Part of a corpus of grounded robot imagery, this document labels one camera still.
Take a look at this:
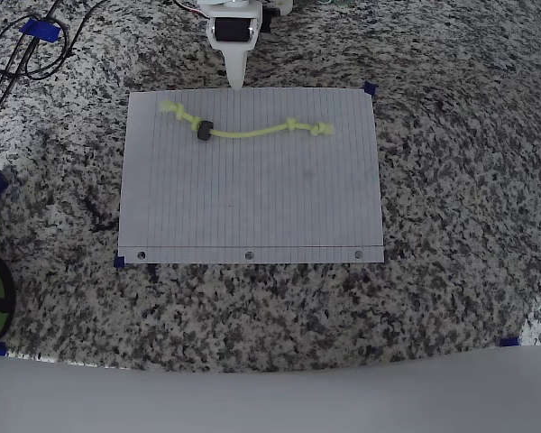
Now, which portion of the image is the yellow knotted string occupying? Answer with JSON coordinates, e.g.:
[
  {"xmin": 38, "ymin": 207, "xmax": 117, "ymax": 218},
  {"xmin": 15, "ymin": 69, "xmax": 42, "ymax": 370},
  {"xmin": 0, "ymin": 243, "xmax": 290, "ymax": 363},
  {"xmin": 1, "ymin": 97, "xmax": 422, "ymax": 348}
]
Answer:
[{"xmin": 158, "ymin": 99, "xmax": 335, "ymax": 139}]

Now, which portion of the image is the white board panel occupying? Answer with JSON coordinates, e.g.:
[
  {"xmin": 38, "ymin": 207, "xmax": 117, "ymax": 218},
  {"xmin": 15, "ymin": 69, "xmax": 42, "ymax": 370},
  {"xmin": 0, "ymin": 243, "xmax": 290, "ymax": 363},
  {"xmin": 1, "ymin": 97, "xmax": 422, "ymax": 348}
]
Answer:
[{"xmin": 0, "ymin": 345, "xmax": 541, "ymax": 433}]

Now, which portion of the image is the blue tape strip on cables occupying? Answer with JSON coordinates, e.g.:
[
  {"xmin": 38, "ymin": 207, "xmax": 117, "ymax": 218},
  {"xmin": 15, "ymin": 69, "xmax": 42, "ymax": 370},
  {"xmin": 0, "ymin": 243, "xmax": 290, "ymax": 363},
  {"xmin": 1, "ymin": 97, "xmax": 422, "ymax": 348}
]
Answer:
[{"xmin": 20, "ymin": 19, "xmax": 63, "ymax": 42}]

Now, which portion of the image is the lined white paper sheet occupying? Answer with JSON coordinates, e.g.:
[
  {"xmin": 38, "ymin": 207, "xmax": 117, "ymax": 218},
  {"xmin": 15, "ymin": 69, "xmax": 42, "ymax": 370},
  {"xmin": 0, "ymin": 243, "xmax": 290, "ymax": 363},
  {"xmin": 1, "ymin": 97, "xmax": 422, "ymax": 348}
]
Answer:
[{"xmin": 116, "ymin": 87, "xmax": 385, "ymax": 265}]

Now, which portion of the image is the thin black looped cable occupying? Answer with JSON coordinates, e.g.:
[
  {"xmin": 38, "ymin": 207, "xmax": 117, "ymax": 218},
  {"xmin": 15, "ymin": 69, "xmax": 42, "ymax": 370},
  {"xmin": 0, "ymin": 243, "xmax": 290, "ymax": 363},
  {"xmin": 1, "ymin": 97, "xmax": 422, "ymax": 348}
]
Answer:
[{"xmin": 0, "ymin": 0, "xmax": 112, "ymax": 82}]

